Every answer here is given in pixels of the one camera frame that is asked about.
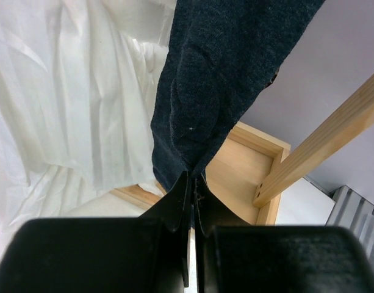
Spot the brown argyle sock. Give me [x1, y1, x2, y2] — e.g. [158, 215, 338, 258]
[265, 69, 279, 88]

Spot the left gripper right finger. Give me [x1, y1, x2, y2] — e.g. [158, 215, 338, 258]
[193, 177, 374, 292]

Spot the wooden rack frame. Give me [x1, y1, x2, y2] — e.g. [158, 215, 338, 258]
[110, 65, 374, 226]

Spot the aluminium mounting rail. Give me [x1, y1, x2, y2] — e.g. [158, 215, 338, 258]
[326, 186, 374, 265]

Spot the white cloth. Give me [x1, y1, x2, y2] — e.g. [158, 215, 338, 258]
[0, 0, 178, 233]

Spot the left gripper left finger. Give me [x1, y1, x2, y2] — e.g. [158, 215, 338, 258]
[0, 172, 190, 292]

